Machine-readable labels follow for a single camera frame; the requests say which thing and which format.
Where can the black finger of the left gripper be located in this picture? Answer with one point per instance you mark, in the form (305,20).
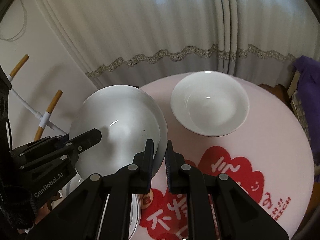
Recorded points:
(77,144)

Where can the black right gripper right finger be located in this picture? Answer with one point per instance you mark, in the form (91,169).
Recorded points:
(183,178)

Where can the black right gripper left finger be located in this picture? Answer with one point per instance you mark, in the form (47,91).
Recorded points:
(134,178)

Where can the white bowl grey band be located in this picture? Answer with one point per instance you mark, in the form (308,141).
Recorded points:
(127,117)

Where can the white bowl red label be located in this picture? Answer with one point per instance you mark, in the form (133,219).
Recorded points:
(210,103)

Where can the wooden chair white connectors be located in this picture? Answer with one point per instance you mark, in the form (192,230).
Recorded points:
(32,110)

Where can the pink round table mat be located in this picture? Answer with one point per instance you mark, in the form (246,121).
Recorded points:
(268,155)

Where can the white curtain lace trim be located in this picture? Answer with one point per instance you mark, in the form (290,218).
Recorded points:
(139,41)

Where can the brown sofa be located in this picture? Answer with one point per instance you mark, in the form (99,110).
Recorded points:
(300,114)

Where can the purple cloth on sofa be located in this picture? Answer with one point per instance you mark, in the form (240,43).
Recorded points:
(308,92)

